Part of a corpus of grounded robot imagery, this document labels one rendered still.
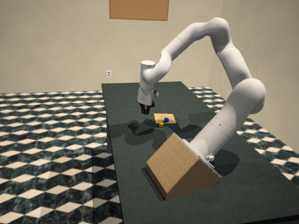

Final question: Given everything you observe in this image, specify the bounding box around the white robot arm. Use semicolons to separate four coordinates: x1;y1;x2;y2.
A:
139;18;266;169

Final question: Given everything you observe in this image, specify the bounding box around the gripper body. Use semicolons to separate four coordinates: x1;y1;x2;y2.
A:
137;87;155;106

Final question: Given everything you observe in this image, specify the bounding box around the tan flat mat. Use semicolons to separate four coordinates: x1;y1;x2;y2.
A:
154;114;176;124

